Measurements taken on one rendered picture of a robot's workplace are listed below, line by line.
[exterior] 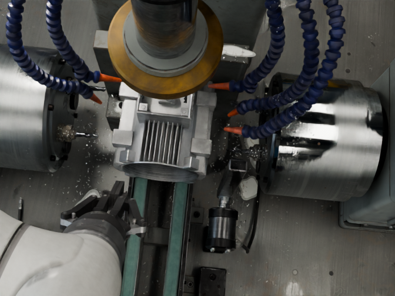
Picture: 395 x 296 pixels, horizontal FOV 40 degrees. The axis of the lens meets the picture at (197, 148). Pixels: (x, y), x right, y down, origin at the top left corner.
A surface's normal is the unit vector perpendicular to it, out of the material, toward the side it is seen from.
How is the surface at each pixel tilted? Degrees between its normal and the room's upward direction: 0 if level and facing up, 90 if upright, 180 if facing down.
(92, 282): 56
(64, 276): 43
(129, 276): 0
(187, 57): 0
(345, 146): 24
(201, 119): 0
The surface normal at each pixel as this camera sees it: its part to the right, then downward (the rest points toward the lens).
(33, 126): -0.01, 0.28
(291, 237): 0.04, -0.26
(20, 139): -0.04, 0.52
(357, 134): 0.02, -0.04
